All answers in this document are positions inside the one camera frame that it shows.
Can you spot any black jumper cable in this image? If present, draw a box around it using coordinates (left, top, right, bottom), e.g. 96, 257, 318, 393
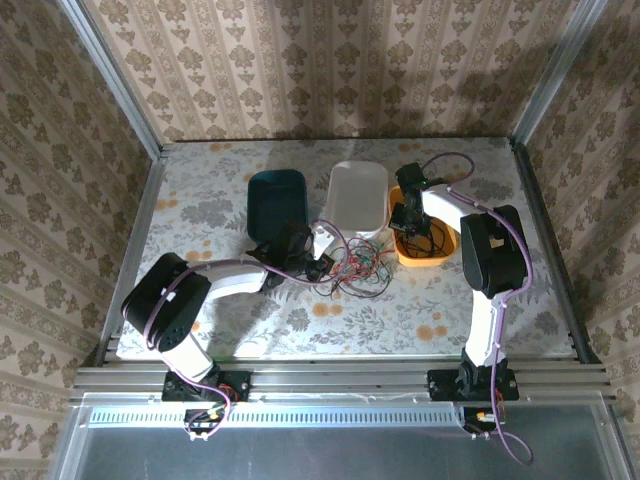
394, 218, 452, 262
398, 233, 437, 262

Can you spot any red jumper cable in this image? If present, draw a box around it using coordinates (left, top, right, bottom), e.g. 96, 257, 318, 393
329, 237, 381, 291
319, 243, 363, 297

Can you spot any right arm base connector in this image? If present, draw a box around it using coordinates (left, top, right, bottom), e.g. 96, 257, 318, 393
462, 405, 507, 441

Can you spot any left arm base connector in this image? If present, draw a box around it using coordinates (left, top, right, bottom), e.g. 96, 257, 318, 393
183, 407, 225, 442

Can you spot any orange plastic bin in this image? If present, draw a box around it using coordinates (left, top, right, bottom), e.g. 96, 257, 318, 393
388, 184, 461, 268

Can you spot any dark teal plastic bin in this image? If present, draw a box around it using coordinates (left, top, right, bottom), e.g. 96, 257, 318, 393
246, 169, 309, 247

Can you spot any white plastic bin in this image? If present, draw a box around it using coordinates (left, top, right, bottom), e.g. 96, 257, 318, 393
325, 159, 391, 241

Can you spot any floral patterned table cloth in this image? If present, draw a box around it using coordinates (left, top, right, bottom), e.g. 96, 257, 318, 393
115, 137, 574, 359

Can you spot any grey metal sheet panel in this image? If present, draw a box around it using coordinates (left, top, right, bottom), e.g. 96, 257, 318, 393
48, 393, 632, 480

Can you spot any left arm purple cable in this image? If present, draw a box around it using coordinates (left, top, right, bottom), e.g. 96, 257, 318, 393
143, 221, 347, 440

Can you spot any aluminium frame cross rail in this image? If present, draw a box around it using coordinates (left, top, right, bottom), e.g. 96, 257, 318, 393
69, 355, 616, 402

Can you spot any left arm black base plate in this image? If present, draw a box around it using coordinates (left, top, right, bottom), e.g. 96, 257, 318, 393
162, 368, 254, 404

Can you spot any slotted metal cable duct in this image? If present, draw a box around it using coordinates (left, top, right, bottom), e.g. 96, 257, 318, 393
87, 402, 466, 429

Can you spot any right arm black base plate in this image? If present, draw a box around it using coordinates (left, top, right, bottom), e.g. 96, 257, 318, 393
427, 368, 520, 403

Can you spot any aluminium frame post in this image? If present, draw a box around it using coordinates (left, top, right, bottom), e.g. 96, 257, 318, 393
58, 0, 167, 162
509, 0, 609, 147

